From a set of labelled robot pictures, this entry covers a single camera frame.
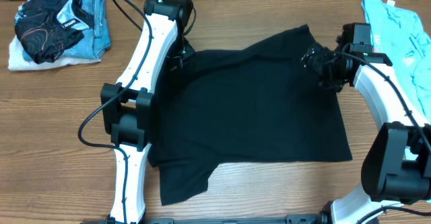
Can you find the folded white garment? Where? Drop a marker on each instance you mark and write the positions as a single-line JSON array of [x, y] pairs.
[[20, 62]]

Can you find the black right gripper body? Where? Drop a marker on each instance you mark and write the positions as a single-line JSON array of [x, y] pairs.
[[331, 77]]

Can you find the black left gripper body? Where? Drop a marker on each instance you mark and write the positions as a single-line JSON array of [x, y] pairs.
[[179, 52]]

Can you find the black t-shirt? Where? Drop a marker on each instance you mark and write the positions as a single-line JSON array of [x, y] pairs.
[[258, 104]]

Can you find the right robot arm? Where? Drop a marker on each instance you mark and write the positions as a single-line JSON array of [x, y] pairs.
[[396, 170]]

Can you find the black orange patterned shirt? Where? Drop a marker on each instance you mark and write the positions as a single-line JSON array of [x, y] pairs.
[[47, 28]]

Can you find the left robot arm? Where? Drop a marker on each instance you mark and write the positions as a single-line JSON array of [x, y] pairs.
[[128, 103]]

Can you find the light blue t-shirt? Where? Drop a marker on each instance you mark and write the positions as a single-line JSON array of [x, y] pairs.
[[400, 35]]

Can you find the folded blue denim jeans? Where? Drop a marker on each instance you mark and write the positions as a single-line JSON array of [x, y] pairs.
[[52, 29]]

